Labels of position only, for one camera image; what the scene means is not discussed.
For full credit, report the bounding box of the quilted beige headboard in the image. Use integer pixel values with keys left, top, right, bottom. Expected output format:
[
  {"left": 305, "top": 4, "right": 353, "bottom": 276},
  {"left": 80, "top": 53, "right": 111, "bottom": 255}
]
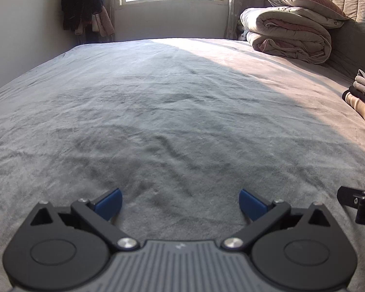
[{"left": 321, "top": 0, "right": 365, "bottom": 80}]

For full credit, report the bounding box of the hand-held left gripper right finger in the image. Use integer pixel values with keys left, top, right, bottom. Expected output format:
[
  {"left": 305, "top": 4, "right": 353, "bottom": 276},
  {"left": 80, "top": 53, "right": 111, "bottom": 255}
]
[{"left": 221, "top": 189, "right": 331, "bottom": 252}]

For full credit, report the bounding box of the dark hanging coat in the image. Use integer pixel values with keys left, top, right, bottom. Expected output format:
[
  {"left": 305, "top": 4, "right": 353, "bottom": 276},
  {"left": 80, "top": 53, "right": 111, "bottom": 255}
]
[{"left": 62, "top": 0, "right": 105, "bottom": 32}]

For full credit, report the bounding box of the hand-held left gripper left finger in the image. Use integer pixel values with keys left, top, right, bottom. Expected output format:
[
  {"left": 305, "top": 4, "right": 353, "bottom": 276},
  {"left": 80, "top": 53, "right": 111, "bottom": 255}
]
[{"left": 30, "top": 188, "right": 140, "bottom": 251}]

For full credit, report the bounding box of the folded cream garment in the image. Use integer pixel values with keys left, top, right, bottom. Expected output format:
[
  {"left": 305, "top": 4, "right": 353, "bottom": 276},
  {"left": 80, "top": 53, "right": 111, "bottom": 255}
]
[{"left": 344, "top": 93, "right": 365, "bottom": 131}]

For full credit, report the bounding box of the folded beige quilt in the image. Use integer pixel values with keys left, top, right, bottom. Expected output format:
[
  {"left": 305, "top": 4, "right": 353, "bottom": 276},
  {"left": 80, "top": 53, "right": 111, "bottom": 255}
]
[{"left": 240, "top": 6, "right": 332, "bottom": 65}]

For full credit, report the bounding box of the folded dark garment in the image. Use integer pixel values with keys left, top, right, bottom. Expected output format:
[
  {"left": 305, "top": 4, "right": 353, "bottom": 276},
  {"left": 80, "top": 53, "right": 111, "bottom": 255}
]
[{"left": 342, "top": 86, "right": 365, "bottom": 105}]

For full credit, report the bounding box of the pink beige pillow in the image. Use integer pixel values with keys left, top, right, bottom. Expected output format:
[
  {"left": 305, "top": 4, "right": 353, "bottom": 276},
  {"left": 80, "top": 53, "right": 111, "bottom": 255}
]
[{"left": 258, "top": 0, "right": 350, "bottom": 29}]

